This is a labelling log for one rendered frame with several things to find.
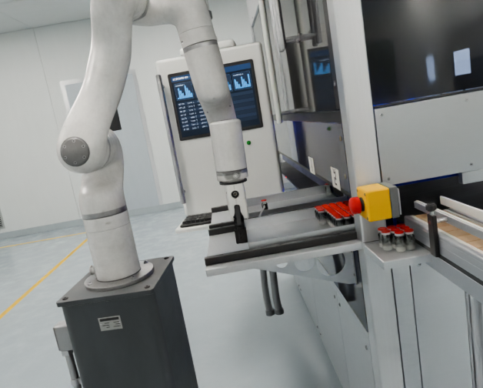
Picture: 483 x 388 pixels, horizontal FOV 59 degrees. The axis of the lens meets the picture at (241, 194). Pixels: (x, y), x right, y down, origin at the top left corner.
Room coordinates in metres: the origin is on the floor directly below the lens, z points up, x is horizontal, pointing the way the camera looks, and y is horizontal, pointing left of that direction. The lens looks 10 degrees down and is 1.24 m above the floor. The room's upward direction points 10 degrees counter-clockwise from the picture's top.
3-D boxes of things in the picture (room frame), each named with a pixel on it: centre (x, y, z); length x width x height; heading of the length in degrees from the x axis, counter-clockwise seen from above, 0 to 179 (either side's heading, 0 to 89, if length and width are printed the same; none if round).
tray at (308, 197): (1.55, -0.18, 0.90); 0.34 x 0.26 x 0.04; 91
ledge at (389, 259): (0.95, -0.35, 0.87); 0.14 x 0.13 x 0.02; 91
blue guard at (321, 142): (2.05, -0.27, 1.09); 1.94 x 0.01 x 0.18; 1
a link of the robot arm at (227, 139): (1.14, 0.01, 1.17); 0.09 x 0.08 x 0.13; 178
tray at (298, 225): (1.21, -0.16, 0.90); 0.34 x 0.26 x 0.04; 91
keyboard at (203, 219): (1.88, 0.08, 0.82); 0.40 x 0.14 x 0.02; 84
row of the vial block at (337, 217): (1.21, -0.25, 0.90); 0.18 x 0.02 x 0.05; 1
